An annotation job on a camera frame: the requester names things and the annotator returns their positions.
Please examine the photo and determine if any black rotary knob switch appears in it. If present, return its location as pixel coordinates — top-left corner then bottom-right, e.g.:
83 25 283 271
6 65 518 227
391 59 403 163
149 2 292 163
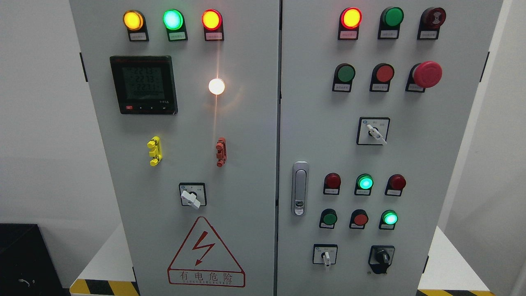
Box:
368 245 396 274

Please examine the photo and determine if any red terminal connector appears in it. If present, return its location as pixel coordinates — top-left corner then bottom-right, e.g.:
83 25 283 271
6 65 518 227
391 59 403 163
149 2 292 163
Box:
215 137 227 167

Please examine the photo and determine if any dark red lamp left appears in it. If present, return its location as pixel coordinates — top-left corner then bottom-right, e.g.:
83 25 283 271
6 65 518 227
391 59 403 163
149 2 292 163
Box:
323 173 341 195

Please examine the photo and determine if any white lit indicator lamp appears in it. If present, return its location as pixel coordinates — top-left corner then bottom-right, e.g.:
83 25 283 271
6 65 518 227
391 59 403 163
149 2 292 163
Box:
208 78 226 96

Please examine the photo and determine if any grey cabinet left door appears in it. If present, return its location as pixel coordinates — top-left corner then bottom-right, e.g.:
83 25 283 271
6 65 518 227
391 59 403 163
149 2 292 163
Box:
70 0 280 296

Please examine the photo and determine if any grey cabinet door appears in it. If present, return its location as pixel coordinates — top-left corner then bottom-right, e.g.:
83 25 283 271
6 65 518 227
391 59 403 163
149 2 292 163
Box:
276 0 503 296
70 0 280 296

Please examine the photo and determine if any green push button lower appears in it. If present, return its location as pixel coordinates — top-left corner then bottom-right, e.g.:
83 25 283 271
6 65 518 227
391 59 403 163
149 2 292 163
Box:
318 208 338 229

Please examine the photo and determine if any green push button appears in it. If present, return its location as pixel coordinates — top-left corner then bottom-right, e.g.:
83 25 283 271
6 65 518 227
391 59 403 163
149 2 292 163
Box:
318 208 338 229
332 62 355 93

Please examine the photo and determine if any green lit lamp middle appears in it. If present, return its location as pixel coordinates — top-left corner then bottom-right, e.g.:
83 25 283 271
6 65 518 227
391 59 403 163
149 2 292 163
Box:
354 173 374 196

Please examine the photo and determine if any yellow terminal connector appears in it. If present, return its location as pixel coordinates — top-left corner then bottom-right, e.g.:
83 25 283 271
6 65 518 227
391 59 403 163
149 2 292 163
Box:
147 136 163 167

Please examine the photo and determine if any green push button upper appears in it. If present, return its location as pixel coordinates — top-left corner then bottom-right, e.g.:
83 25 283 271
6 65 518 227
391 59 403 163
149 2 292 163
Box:
332 62 355 93

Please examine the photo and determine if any red push button lower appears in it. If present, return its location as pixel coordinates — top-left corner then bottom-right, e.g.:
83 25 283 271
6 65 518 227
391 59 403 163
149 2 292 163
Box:
349 209 369 230

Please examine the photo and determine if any red push button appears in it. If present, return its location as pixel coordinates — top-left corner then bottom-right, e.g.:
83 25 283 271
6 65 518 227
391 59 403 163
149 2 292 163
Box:
369 62 395 92
349 209 369 230

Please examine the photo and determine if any grey cabinet right door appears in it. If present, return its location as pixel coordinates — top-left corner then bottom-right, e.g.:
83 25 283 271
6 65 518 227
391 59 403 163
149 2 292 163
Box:
276 0 503 296

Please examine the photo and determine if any red electric hazard warning sticker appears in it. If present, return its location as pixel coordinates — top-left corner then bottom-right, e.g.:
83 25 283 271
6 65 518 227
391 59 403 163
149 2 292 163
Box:
167 217 245 288

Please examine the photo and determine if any black digital power meter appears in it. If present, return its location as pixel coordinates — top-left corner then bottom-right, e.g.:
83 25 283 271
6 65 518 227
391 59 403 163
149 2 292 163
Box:
110 55 178 115

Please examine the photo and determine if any red lamp right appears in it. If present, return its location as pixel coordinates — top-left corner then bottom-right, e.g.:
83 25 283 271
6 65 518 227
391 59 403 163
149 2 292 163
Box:
384 174 406 197

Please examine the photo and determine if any red-rimmed lit indicator lamp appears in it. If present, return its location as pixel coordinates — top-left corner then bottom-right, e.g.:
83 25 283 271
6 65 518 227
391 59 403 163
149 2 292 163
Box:
201 9 224 41

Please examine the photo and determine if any red push button upper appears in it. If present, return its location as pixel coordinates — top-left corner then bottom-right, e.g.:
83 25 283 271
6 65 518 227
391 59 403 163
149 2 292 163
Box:
369 62 395 92

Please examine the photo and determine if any green lamp lower right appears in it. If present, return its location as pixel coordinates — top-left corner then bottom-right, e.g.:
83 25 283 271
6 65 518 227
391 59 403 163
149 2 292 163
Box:
379 210 399 230

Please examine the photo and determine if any green lit indicator lamp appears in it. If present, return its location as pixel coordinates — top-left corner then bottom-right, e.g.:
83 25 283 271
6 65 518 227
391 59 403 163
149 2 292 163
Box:
163 9 188 42

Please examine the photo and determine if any red lit lamp right door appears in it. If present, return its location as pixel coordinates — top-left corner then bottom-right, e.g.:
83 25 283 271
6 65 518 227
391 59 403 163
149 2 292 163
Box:
337 7 362 40

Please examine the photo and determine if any red emergency stop button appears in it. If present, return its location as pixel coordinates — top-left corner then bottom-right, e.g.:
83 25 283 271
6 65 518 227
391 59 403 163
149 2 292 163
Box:
405 61 442 93

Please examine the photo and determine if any yellow indicator lamp top left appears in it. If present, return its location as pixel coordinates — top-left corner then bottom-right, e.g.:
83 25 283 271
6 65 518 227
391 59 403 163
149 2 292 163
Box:
123 9 150 42

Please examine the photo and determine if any green unlit indicator lamp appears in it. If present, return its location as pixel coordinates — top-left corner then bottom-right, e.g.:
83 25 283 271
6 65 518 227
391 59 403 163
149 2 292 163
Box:
378 6 404 39

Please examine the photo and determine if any dark red buzzer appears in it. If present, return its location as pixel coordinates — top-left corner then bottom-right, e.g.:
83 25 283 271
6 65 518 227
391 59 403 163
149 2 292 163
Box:
417 7 446 40

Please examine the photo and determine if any white platform with hazard stripes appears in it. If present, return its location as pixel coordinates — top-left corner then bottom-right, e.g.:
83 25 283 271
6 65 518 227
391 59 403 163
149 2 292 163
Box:
69 225 491 296

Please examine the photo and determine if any black box lower left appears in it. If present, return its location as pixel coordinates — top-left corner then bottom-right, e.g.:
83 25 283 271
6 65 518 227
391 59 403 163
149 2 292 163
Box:
0 223 69 296

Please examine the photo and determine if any silver door handle lock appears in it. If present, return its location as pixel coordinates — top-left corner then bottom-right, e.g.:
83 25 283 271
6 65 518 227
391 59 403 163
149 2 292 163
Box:
291 161 309 217

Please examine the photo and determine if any white lever selector switch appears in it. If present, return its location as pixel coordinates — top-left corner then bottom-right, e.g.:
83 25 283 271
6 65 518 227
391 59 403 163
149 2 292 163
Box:
179 183 207 209

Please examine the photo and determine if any white lever changeover switch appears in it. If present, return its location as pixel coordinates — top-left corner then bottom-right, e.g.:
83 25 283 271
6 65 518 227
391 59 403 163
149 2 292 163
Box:
356 117 390 146

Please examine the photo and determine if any small white lever switch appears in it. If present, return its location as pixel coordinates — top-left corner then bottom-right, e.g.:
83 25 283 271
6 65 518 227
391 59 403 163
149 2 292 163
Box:
312 243 338 270

